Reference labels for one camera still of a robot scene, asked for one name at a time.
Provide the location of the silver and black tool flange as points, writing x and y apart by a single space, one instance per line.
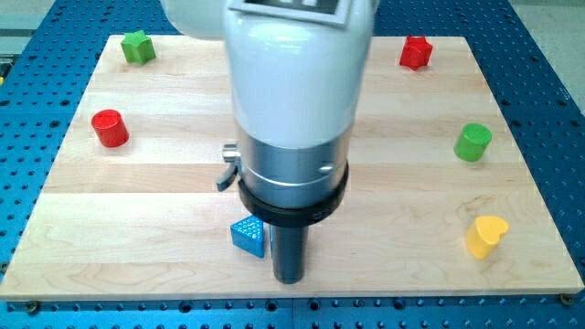
287 187

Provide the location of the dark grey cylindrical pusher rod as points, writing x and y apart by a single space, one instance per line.
288 249

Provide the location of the yellow heart block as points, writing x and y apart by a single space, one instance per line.
484 235

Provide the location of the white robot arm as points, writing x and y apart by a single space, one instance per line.
295 70

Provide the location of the blue triangle block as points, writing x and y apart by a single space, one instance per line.
248 235

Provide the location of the light wooden board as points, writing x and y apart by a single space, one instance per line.
145 220

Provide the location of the red star block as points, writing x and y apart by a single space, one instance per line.
416 53

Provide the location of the red cylinder block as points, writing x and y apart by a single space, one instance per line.
110 128

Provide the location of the green cylinder block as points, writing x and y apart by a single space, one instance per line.
472 142

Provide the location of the green star block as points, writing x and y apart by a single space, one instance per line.
137 47

